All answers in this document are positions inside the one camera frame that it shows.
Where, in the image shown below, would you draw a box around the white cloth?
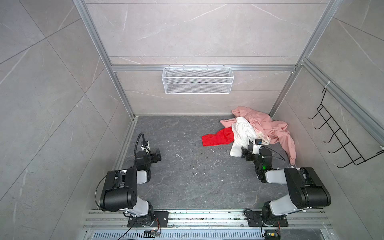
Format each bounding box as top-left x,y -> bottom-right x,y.
230,117 -> 260,157

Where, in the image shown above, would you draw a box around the red cloth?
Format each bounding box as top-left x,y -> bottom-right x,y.
202,127 -> 234,147

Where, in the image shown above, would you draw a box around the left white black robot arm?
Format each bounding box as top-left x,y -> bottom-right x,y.
95,149 -> 162,227

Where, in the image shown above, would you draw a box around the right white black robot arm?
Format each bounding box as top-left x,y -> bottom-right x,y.
241,148 -> 332,227

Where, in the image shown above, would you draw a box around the pink cloth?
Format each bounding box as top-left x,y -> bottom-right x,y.
220,107 -> 297,165

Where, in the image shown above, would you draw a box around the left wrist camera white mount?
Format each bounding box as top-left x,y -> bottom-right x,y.
141,141 -> 151,152

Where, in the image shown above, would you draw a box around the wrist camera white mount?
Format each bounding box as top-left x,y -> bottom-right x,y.
141,141 -> 151,152
252,139 -> 263,155

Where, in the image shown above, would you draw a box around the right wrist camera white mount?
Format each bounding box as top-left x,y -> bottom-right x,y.
252,139 -> 263,155

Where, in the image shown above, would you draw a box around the left black corrugated cable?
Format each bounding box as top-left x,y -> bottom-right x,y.
133,132 -> 146,169

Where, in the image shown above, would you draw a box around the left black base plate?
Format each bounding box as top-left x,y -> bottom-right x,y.
127,211 -> 170,228

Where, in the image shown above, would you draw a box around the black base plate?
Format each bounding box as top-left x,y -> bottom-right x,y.
243,209 -> 289,228
127,211 -> 170,228

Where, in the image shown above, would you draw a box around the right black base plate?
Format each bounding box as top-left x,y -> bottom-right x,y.
243,209 -> 289,228

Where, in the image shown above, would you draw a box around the white wire mesh basket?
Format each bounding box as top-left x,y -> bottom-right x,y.
162,67 -> 234,95

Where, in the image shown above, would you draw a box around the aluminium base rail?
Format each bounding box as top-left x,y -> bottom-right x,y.
81,209 -> 338,240

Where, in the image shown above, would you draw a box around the black wire hook rack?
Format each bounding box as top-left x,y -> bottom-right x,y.
308,88 -> 384,169

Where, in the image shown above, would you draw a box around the aluminium frame profiles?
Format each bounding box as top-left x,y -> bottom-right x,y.
72,0 -> 384,148

